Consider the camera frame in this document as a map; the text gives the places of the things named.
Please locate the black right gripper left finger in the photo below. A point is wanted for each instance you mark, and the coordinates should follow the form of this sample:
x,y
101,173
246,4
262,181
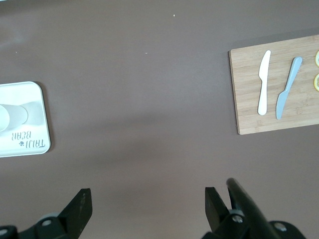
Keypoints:
x,y
77,209

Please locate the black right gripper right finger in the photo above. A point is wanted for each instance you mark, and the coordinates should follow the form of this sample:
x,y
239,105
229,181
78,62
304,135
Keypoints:
x,y
215,211

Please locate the white plastic cup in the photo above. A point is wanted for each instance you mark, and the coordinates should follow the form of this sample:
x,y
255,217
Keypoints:
x,y
15,117

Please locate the white bear print tray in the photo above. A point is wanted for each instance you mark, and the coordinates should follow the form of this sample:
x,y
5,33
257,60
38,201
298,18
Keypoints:
x,y
35,99

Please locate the wooden cutting board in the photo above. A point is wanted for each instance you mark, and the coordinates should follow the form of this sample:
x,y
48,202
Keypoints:
x,y
249,87

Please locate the brown table cover mat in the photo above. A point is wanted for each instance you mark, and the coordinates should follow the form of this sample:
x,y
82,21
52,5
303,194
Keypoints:
x,y
149,99

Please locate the white plastic knife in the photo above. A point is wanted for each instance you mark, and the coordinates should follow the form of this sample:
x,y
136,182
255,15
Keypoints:
x,y
263,82

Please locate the grey plastic knife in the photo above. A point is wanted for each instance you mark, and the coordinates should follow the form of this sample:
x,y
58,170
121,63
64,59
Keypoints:
x,y
290,79

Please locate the yellow lemon slice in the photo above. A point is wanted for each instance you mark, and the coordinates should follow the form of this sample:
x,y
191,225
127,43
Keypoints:
x,y
317,82
317,58

